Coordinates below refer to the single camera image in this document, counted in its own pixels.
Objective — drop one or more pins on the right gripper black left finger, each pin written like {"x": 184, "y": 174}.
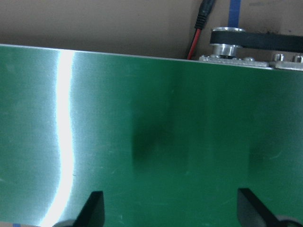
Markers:
{"x": 93, "y": 211}

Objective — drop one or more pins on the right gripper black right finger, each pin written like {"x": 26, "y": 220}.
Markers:
{"x": 251, "y": 212}

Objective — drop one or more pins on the green conveyor belt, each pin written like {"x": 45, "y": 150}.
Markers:
{"x": 169, "y": 142}

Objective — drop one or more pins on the black drive belt pulley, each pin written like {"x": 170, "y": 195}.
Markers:
{"x": 261, "y": 41}

